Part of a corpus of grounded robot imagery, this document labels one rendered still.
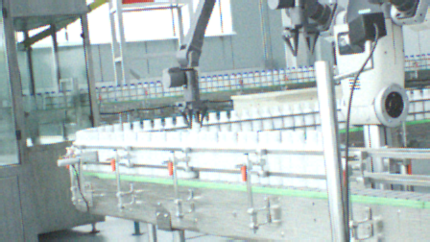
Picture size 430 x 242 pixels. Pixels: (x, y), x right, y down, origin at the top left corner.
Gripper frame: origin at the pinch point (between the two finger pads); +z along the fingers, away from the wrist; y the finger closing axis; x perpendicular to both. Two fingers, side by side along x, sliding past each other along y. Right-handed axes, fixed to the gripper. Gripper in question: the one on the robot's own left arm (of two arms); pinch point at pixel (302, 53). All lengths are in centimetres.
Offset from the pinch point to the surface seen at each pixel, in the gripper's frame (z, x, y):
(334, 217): 33, -90, -67
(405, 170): 35, -46, -5
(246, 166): 32.4, -1.5, -26.9
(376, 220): 46, -50, -21
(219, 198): 45, 25, -21
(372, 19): -3, -97, -59
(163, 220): 55, 64, -22
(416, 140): 52, 135, 179
